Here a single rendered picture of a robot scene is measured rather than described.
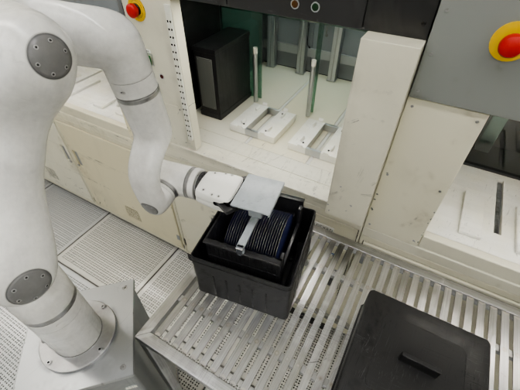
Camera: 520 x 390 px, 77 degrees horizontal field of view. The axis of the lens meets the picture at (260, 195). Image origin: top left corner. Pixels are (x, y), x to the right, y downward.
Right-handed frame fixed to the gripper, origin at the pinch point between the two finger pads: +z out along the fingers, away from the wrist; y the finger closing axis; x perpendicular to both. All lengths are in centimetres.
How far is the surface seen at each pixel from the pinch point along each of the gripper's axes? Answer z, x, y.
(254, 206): 1.3, 2.5, 4.8
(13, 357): -109, -106, 41
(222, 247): -4.8, -7.3, 11.7
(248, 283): 2.8, -16.5, 13.8
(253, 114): -25, -16, -63
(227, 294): -3.8, -26.0, 13.9
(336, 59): 0, -7, -112
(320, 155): 8.3, -17.0, -45.8
